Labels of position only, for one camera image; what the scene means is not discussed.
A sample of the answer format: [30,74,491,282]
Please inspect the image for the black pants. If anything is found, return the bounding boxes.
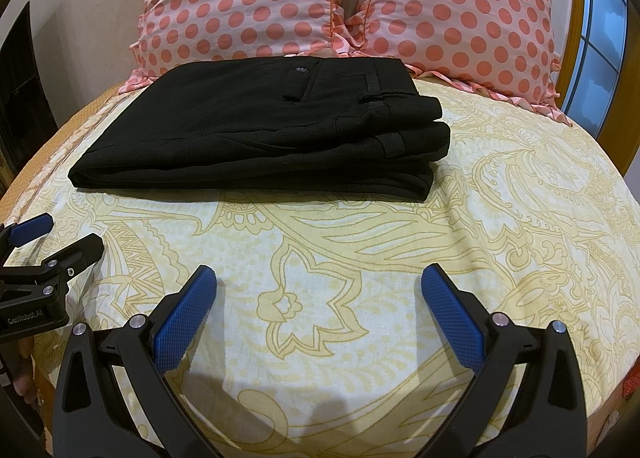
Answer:
[67,56,451,203]

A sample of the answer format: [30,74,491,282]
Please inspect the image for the pink polka dot pillow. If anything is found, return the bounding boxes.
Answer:
[332,0,573,126]
[117,0,371,93]

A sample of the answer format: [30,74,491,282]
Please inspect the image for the person's left hand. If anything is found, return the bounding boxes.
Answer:
[12,338,40,399]

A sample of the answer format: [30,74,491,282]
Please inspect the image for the wooden framed window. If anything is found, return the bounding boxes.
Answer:
[552,0,636,173]

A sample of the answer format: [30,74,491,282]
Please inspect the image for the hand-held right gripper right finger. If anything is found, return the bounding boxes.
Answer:
[421,263,598,458]

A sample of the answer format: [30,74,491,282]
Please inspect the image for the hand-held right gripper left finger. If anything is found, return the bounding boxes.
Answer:
[52,265,223,458]

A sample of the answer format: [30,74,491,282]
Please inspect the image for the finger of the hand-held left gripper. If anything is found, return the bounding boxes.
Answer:
[0,233,105,299]
[0,214,55,259]

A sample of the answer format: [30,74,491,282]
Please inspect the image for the bed with yellow patterned sheet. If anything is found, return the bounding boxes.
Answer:
[0,72,640,458]

